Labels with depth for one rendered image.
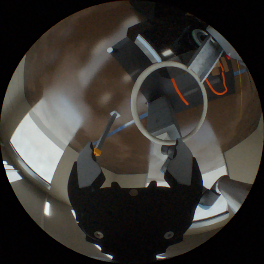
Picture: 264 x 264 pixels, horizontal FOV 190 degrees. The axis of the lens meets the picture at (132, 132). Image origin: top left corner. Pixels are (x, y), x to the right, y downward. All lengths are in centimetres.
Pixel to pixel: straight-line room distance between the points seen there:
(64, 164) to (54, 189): 200
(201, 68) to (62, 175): 658
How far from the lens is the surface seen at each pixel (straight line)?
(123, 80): 167
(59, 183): 635
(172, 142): 54
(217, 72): 196
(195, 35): 88
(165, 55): 77
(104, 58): 176
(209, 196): 66
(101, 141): 155
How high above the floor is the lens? 156
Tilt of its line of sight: 41 degrees down
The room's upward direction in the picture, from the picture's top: 166 degrees counter-clockwise
